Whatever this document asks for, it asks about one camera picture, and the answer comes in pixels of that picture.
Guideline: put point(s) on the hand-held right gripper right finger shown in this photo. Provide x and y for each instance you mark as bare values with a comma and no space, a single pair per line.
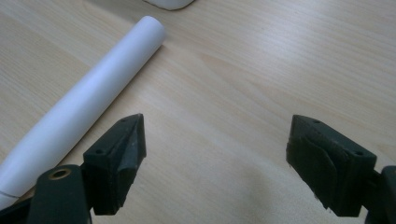
330,168

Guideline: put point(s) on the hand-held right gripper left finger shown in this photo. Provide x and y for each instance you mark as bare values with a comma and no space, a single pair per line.
115,161

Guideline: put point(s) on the white plastic tube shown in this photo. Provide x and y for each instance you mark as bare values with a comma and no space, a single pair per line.
84,105

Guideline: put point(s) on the white rounded object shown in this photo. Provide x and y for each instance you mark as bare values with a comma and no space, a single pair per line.
169,3

